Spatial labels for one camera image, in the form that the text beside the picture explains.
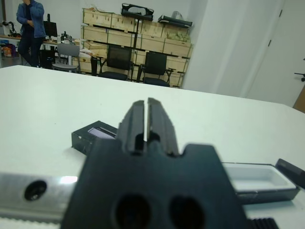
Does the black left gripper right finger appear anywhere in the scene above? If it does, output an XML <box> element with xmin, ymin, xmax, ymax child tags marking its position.
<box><xmin>147</xmin><ymin>97</ymin><xmax>180</xmax><ymax>157</ymax></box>

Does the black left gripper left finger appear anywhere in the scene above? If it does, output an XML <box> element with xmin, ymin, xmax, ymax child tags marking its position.
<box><xmin>118</xmin><ymin>100</ymin><xmax>146</xmax><ymax>156</ymax></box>

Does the black box lid silver strip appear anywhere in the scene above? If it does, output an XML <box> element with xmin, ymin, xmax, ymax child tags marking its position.
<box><xmin>71</xmin><ymin>121</ymin><xmax>120</xmax><ymax>157</ymax></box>

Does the black phone-like camera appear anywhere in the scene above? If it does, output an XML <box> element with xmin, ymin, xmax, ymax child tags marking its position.
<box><xmin>275</xmin><ymin>158</ymin><xmax>305</xmax><ymax>189</ymax></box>

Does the black box base white lining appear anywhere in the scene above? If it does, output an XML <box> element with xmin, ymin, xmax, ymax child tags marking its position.
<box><xmin>220</xmin><ymin>162</ymin><xmax>301</xmax><ymax>205</ymax></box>

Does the black mesh chair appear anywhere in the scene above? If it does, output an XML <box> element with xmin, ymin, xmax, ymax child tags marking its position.
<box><xmin>142</xmin><ymin>52</ymin><xmax>177</xmax><ymax>87</ymax></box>
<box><xmin>90</xmin><ymin>44</ymin><xmax>135</xmax><ymax>82</ymax></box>

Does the pale wooden crate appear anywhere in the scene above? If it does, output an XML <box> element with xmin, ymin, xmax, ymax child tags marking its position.
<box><xmin>111</xmin><ymin>13</ymin><xmax>143</xmax><ymax>33</ymax></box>
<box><xmin>141</xmin><ymin>34</ymin><xmax>165</xmax><ymax>52</ymax></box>
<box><xmin>164</xmin><ymin>25</ymin><xmax>192</xmax><ymax>43</ymax></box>
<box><xmin>142</xmin><ymin>21</ymin><xmax>165</xmax><ymax>37</ymax></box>
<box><xmin>107</xmin><ymin>30</ymin><xmax>142</xmax><ymax>50</ymax></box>
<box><xmin>81</xmin><ymin>25</ymin><xmax>109</xmax><ymax>45</ymax></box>
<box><xmin>82</xmin><ymin>8</ymin><xmax>112</xmax><ymax>27</ymax></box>
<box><xmin>163</xmin><ymin>38</ymin><xmax>193</xmax><ymax>58</ymax></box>

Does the white plastic bag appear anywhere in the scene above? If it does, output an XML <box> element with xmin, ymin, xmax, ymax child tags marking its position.
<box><xmin>80</xmin><ymin>49</ymin><xmax>96</xmax><ymax>58</ymax></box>

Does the black stand pole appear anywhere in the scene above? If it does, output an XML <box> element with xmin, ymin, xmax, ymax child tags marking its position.
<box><xmin>133</xmin><ymin>14</ymin><xmax>142</xmax><ymax>48</ymax></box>

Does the grey plastic chair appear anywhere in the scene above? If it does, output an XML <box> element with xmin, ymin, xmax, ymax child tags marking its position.
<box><xmin>51</xmin><ymin>42</ymin><xmax>81</xmax><ymax>74</ymax></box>

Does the black flat bag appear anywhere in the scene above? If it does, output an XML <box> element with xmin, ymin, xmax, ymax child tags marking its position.
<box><xmin>157</xmin><ymin>10</ymin><xmax>193</xmax><ymax>26</ymax></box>

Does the black computer tower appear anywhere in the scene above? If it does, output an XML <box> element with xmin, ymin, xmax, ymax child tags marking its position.
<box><xmin>39</xmin><ymin>49</ymin><xmax>56</xmax><ymax>69</ymax></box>

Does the black desk gadget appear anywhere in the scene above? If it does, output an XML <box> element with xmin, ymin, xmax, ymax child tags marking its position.
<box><xmin>61</xmin><ymin>31</ymin><xmax>72</xmax><ymax>44</ymax></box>

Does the wooden desk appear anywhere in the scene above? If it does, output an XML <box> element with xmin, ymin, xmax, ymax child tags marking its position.
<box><xmin>0</xmin><ymin>34</ymin><xmax>83</xmax><ymax>47</ymax></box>

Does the black computer monitor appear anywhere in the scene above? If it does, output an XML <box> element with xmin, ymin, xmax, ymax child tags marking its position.
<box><xmin>43</xmin><ymin>13</ymin><xmax>59</xmax><ymax>38</ymax></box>

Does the brown board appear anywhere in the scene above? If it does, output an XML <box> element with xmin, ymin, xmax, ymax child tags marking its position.
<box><xmin>292</xmin><ymin>83</ymin><xmax>305</xmax><ymax>113</ymax></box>

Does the person in blue jacket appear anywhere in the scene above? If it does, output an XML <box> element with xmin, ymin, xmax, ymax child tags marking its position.
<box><xmin>16</xmin><ymin>0</ymin><xmax>47</xmax><ymax>68</ymax></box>

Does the white door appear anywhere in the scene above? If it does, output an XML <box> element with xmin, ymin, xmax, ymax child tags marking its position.
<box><xmin>247</xmin><ymin>0</ymin><xmax>305</xmax><ymax>110</ymax></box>

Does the black open-frame case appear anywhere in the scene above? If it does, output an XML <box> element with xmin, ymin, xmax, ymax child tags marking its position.
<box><xmin>121</xmin><ymin>2</ymin><xmax>155</xmax><ymax>21</ymax></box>

